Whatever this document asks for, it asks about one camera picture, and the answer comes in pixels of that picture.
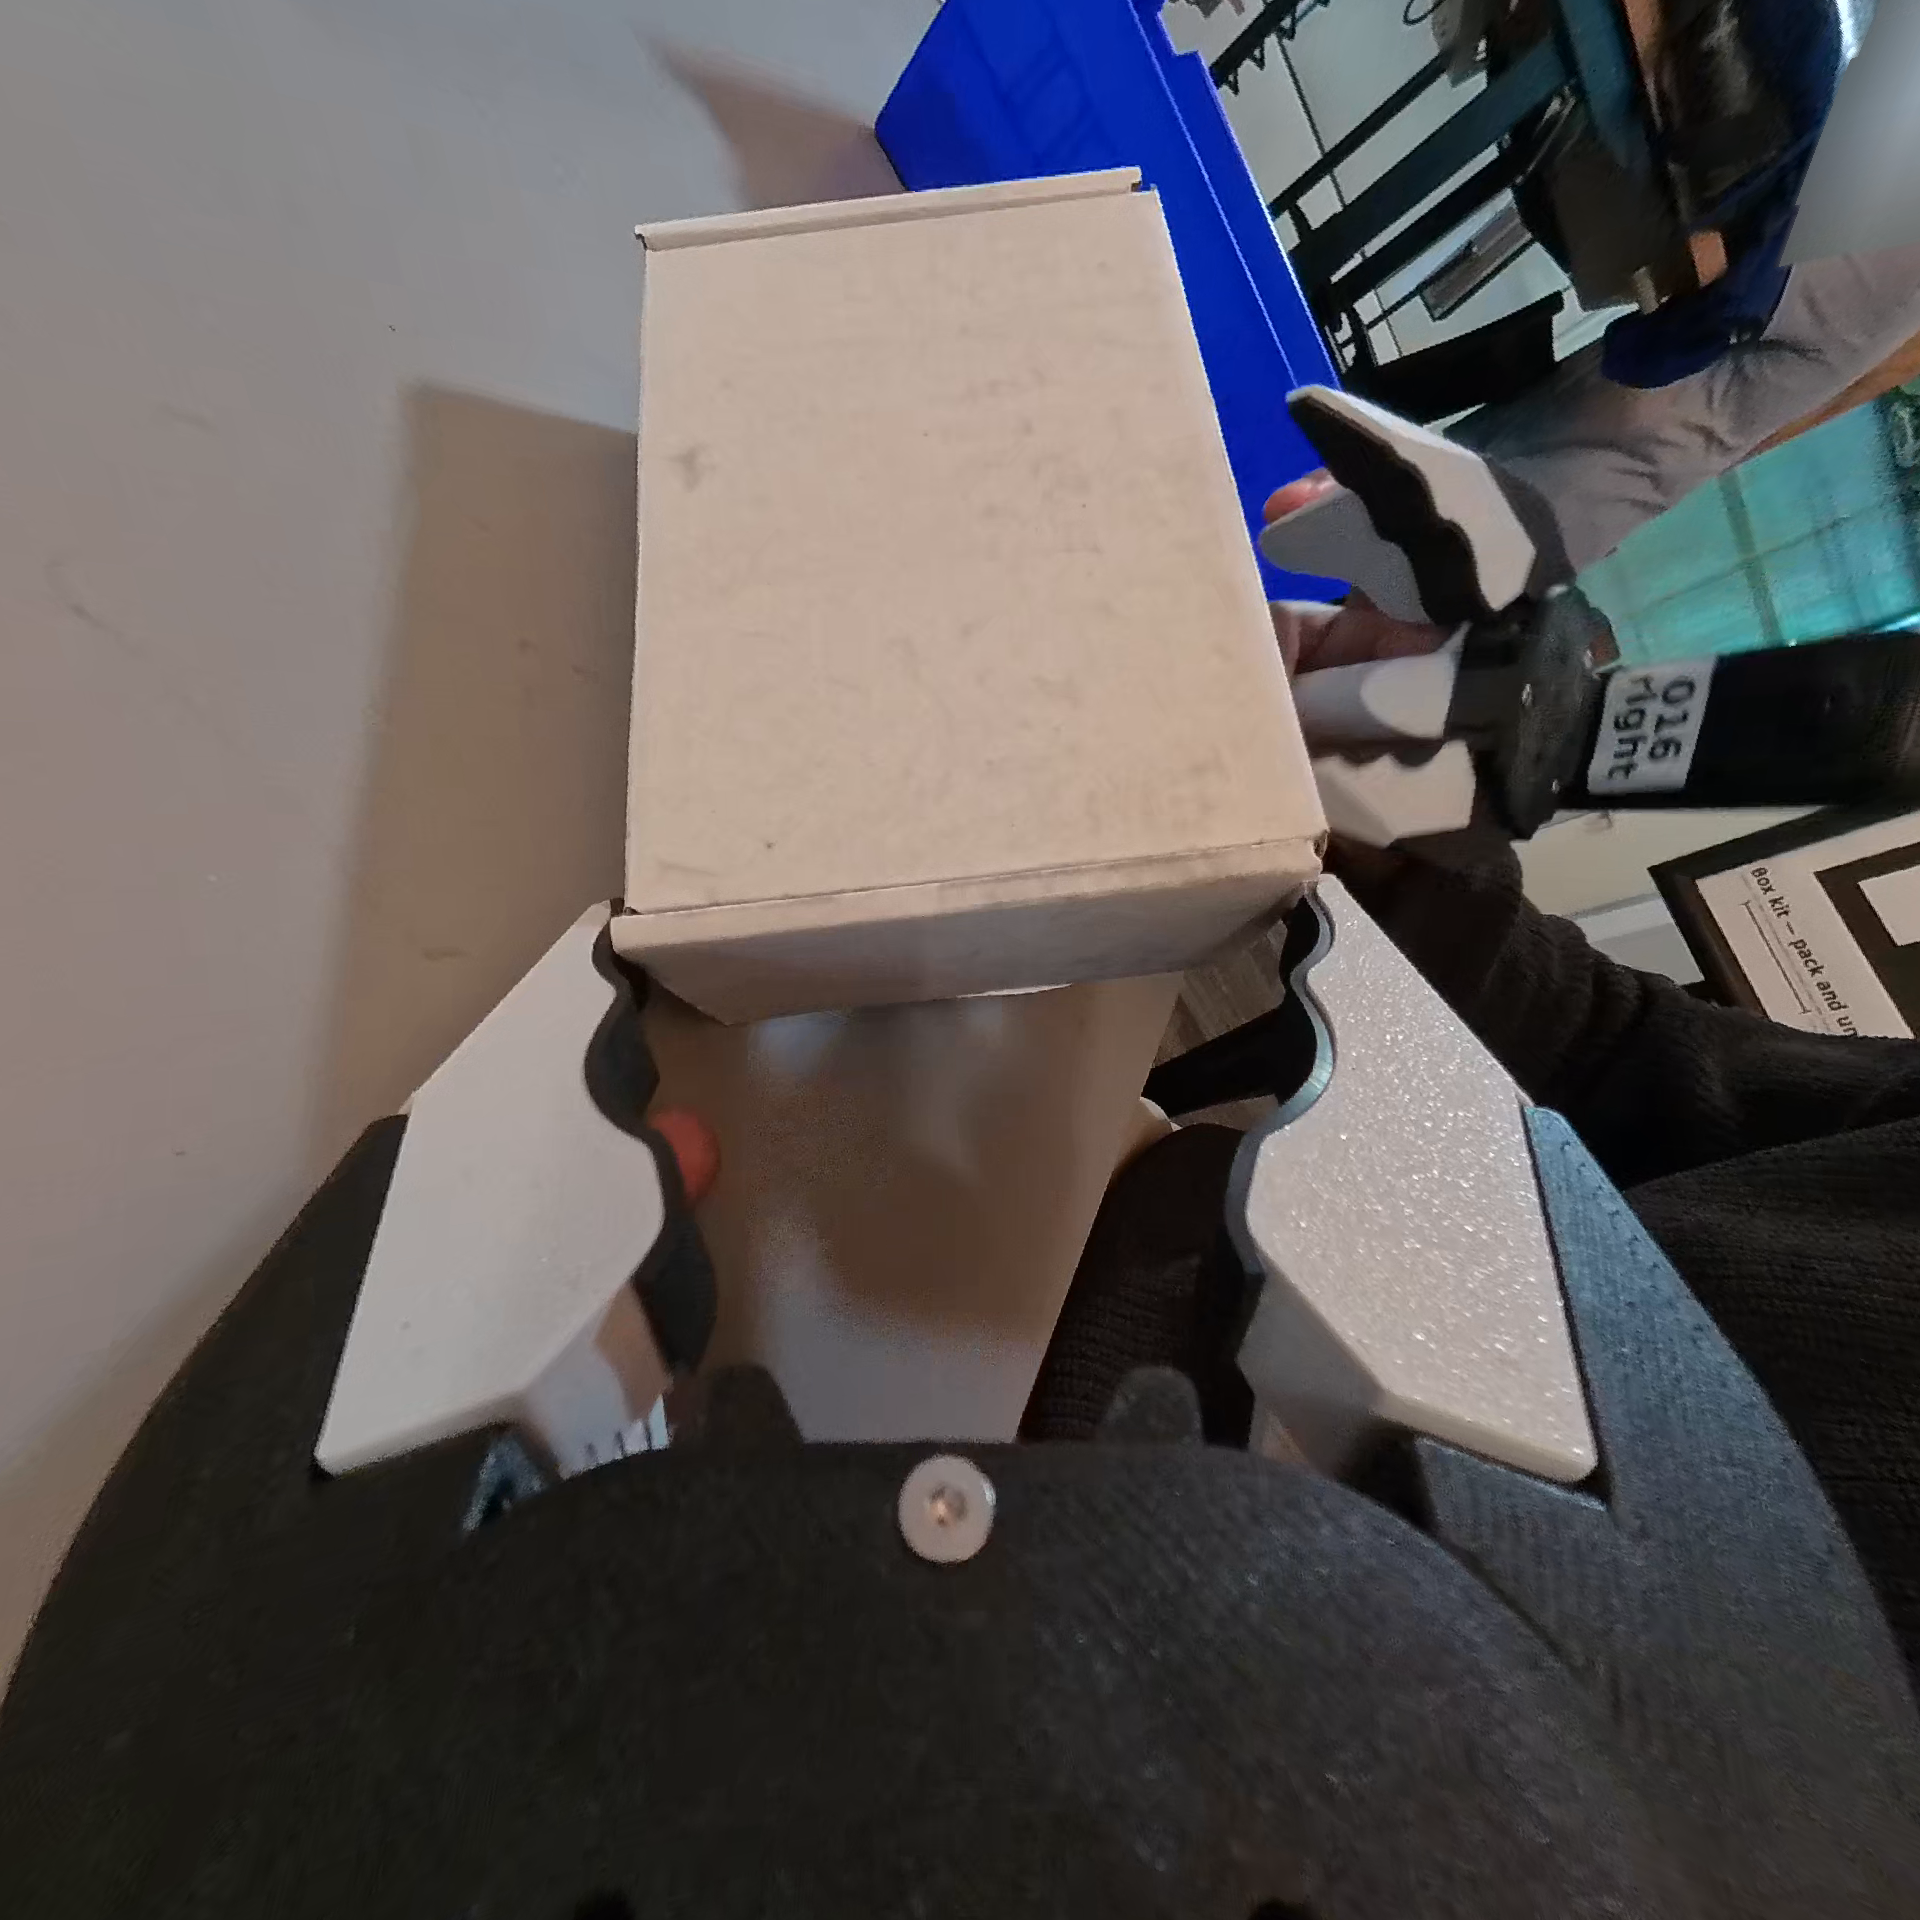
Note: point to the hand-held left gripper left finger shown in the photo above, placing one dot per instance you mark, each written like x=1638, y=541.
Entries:
x=495, y=1201

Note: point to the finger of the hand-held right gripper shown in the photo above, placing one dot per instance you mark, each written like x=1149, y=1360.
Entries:
x=1454, y=481
x=1336, y=555

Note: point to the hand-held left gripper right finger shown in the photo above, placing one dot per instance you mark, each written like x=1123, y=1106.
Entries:
x=1409, y=1201

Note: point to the white cardboard box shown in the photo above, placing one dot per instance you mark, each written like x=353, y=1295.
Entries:
x=945, y=571

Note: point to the blue plastic bin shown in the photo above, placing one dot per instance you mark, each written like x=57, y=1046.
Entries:
x=1050, y=120

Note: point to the person's right hand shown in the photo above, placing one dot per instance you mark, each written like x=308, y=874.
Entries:
x=1351, y=640

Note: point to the person's left hand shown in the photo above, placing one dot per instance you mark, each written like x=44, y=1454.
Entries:
x=690, y=1156

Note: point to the black-bordered instruction sheet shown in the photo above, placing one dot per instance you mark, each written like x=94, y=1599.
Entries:
x=1786, y=930

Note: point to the black metal table frame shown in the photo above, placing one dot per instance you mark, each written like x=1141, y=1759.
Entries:
x=1351, y=240

